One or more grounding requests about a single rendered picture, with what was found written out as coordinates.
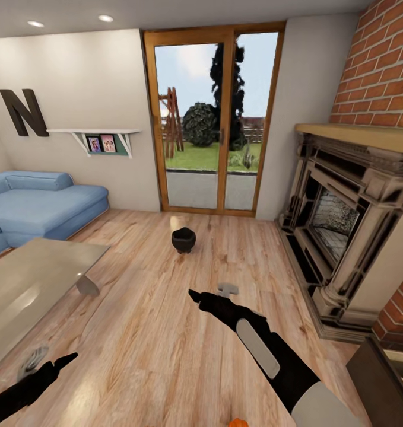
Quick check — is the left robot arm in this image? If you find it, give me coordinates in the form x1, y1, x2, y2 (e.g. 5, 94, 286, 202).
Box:
0, 346, 78, 423

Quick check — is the cauldron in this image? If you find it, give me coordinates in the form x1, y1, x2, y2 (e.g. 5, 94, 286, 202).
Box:
172, 227, 196, 254

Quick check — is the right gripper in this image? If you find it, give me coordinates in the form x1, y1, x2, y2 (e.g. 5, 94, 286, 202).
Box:
189, 290, 232, 322

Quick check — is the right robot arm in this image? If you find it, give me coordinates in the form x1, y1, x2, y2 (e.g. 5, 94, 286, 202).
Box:
189, 282, 366, 427

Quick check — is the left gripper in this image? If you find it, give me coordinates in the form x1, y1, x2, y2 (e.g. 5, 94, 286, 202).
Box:
11, 353, 78, 413

